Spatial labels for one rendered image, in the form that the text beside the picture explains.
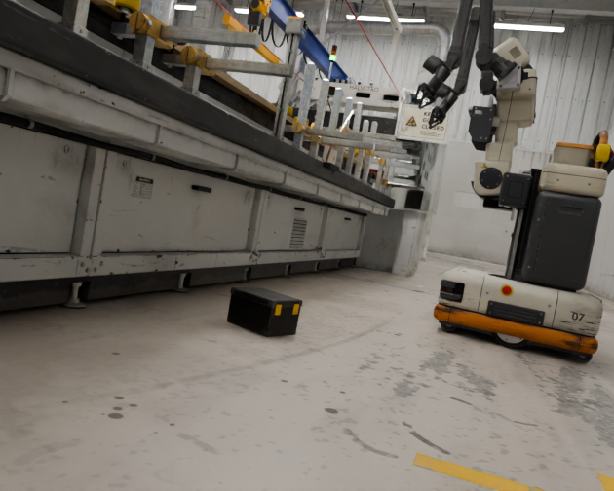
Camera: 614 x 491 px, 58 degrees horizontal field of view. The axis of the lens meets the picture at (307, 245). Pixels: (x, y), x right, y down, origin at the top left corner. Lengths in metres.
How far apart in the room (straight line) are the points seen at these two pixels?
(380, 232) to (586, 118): 7.20
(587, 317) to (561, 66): 9.90
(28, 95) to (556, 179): 2.02
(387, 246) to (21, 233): 4.24
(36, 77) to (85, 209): 0.57
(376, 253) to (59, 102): 4.43
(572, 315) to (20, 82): 2.12
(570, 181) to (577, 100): 9.52
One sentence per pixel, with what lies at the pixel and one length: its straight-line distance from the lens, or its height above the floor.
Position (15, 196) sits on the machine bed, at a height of 0.32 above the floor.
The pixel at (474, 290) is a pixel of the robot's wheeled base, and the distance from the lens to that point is 2.52.
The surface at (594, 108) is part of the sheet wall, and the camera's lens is 12.05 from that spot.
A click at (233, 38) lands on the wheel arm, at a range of 1.50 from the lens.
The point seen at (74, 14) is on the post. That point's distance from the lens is 1.38.
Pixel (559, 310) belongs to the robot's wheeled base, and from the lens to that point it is 2.53.
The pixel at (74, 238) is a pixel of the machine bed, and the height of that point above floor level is 0.22.
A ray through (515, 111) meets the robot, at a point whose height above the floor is 1.05.
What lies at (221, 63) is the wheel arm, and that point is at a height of 0.81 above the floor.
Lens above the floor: 0.40
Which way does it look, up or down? 3 degrees down
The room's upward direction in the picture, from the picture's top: 10 degrees clockwise
